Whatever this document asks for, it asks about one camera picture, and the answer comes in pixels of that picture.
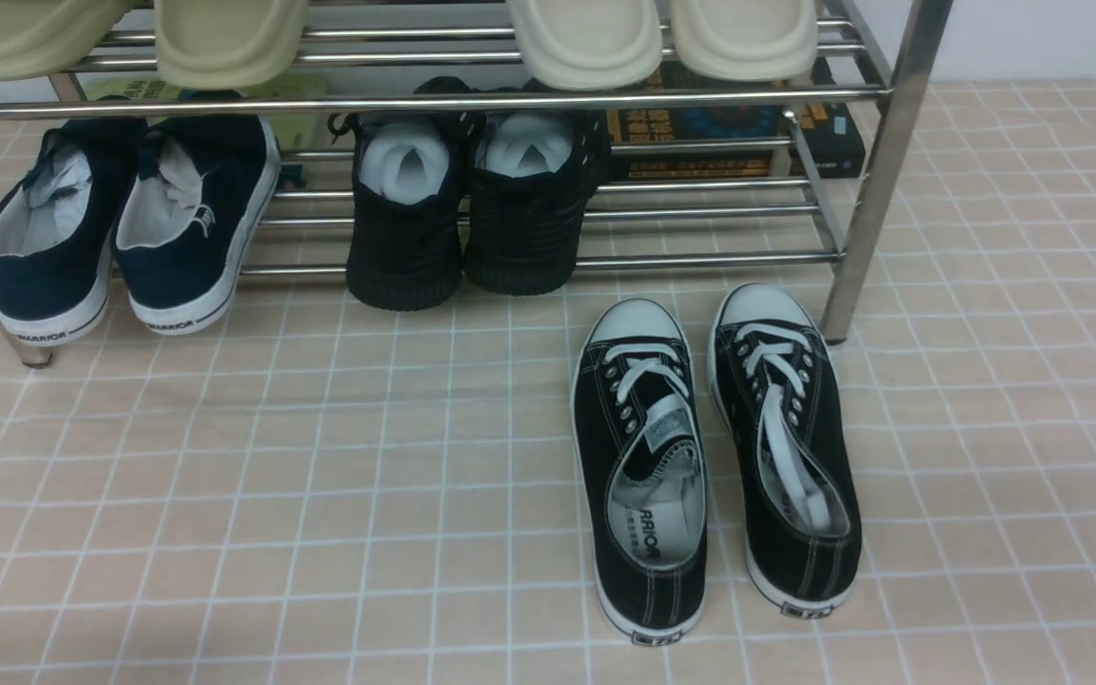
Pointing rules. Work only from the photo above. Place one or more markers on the black canvas sneaker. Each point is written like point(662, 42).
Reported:
point(775, 388)
point(643, 469)

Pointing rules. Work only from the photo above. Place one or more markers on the silver metal shoe rack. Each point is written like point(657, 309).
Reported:
point(898, 92)

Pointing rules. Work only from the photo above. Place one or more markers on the black knit shoe left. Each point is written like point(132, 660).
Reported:
point(408, 178)

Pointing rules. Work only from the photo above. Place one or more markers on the black knit shoe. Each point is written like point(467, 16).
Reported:
point(532, 175)
point(408, 178)

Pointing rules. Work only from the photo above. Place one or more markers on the black knit shoe right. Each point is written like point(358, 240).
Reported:
point(532, 175)

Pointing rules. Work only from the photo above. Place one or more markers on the cream slipper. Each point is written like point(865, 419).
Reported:
point(746, 41)
point(587, 45)

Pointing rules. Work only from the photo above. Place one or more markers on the cream slipper far right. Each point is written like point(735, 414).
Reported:
point(746, 41)

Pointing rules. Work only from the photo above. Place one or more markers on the navy canvas shoe right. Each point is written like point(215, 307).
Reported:
point(201, 187)

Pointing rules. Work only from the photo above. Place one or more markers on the navy canvas shoe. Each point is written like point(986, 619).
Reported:
point(201, 187)
point(55, 225)

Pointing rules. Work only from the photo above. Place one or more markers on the beige slipper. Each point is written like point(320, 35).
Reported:
point(218, 45)
point(43, 37)

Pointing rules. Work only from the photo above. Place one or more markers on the navy canvas shoe left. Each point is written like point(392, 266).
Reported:
point(55, 225)

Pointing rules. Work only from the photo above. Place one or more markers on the beige slipper far left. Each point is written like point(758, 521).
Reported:
point(43, 37)

